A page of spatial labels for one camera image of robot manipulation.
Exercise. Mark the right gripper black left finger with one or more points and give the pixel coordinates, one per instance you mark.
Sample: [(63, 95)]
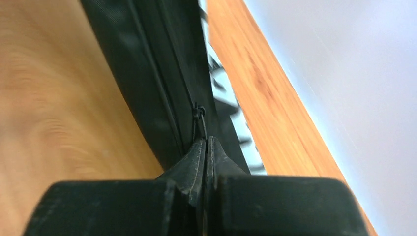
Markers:
[(170, 205)]

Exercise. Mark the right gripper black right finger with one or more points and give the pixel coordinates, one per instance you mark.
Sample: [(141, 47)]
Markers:
[(239, 204)]

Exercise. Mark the black Crossway racket bag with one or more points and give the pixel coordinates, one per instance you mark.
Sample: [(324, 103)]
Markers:
[(171, 78)]

